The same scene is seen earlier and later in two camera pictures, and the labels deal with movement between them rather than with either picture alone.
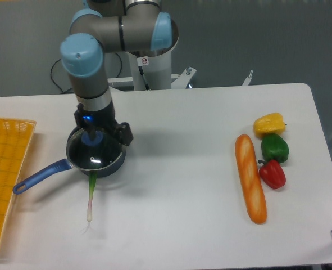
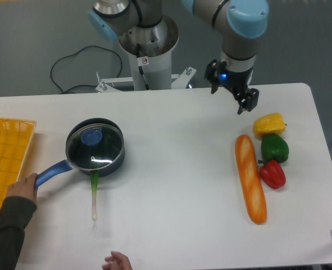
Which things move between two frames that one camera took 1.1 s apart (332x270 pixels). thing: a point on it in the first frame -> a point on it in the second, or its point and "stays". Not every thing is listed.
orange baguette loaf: (252, 179) stays
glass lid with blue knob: (104, 151) stays
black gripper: (103, 120) -> (236, 81)
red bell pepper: (272, 174) stays
